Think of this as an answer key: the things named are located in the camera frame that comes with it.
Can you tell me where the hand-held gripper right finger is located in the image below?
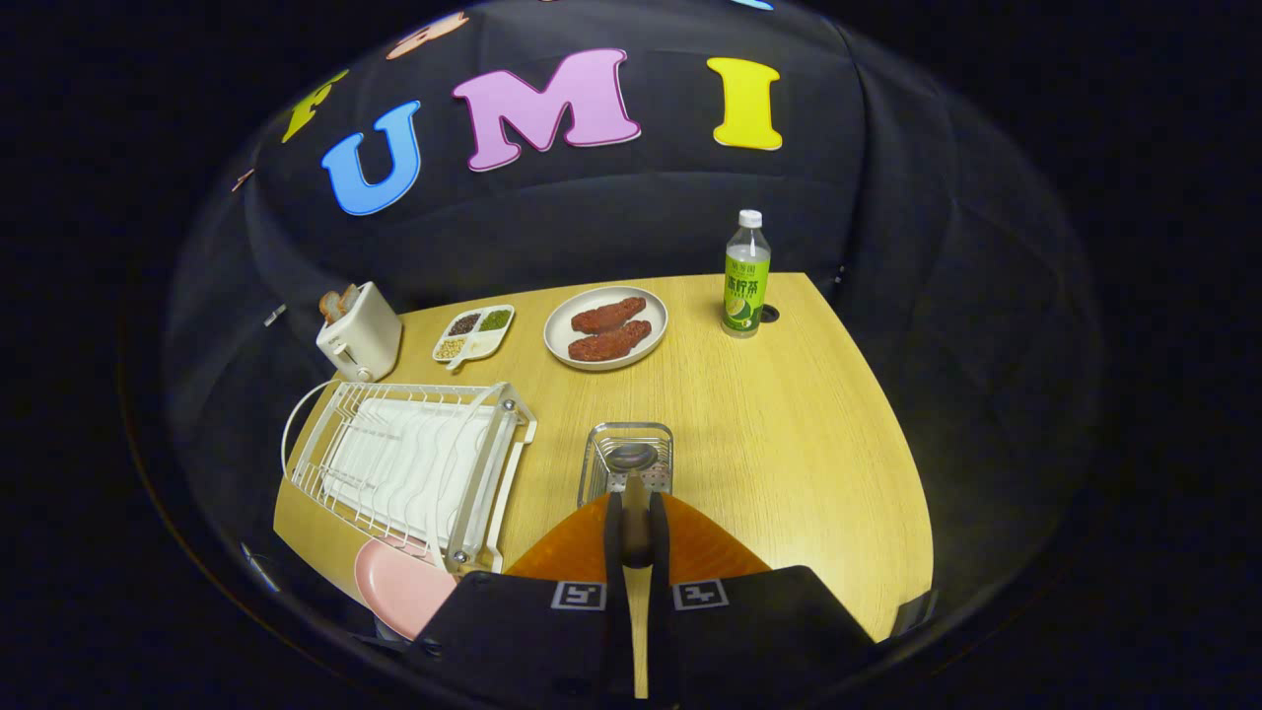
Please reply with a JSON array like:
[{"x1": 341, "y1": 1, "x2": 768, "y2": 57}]
[{"x1": 646, "y1": 490, "x2": 878, "y2": 706}]

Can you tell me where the white divided bean dish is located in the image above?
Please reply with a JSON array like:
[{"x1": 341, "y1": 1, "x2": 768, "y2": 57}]
[{"x1": 432, "y1": 305, "x2": 516, "y2": 372}]

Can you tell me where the green label drink bottle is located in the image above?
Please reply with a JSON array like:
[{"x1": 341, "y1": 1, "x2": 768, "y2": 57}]
[{"x1": 722, "y1": 209, "x2": 772, "y2": 339}]

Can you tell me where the cream toaster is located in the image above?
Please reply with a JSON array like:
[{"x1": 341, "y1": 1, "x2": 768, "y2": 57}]
[{"x1": 315, "y1": 281, "x2": 403, "y2": 383}]

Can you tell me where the metal spoon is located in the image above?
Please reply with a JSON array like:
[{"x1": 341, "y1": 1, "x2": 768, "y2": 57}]
[{"x1": 604, "y1": 443, "x2": 662, "y2": 570}]

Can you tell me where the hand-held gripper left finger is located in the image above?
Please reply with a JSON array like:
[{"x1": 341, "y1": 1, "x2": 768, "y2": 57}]
[{"x1": 404, "y1": 490, "x2": 634, "y2": 703}]

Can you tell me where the white wire dish rack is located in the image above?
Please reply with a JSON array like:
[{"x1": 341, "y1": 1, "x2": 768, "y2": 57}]
[{"x1": 281, "y1": 380, "x2": 539, "y2": 576}]

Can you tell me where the white plate with meat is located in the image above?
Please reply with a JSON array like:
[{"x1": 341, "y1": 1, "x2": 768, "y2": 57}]
[{"x1": 543, "y1": 286, "x2": 669, "y2": 372}]

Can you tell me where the metal wire basket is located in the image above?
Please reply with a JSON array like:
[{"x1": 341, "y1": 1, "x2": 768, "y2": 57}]
[{"x1": 577, "y1": 422, "x2": 675, "y2": 509}]

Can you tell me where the red meat piece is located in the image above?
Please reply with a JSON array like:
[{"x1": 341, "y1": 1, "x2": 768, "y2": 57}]
[
  {"x1": 568, "y1": 319, "x2": 653, "y2": 362},
  {"x1": 571, "y1": 297, "x2": 648, "y2": 334}
]

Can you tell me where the black backdrop cloth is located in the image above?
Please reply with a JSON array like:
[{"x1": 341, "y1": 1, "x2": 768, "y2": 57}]
[{"x1": 163, "y1": 0, "x2": 1100, "y2": 652}]

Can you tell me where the pink plate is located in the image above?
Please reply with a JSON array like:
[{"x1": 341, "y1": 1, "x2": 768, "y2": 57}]
[{"x1": 354, "y1": 537, "x2": 459, "y2": 642}]

